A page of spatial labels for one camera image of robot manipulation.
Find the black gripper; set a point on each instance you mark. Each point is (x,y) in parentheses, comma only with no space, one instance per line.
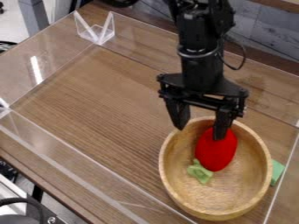
(202,86)

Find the red toy with green stem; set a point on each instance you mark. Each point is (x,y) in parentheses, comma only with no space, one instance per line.
(213,155)

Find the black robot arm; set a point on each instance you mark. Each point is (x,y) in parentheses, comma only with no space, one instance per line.
(203,22)

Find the brown wooden bowl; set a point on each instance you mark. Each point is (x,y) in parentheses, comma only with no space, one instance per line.
(217,179)

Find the green flat block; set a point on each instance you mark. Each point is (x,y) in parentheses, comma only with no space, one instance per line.
(278,169)

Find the clear acrylic tray enclosure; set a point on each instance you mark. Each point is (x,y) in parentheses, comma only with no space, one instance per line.
(83,123)

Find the black metal bracket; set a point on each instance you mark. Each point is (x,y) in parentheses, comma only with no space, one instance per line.
(50,216)

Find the grey post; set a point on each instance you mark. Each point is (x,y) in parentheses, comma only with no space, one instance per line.
(34,15)

